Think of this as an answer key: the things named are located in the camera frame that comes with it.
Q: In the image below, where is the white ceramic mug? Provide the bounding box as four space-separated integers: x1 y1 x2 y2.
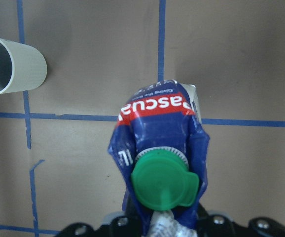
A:
0 38 47 94

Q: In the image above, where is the blue white milk carton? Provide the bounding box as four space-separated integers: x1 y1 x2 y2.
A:
108 80 210 237

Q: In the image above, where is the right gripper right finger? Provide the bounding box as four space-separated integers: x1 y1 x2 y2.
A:
195 203 285 237

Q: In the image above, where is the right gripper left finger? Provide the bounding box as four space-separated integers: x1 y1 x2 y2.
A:
55 214 143 237

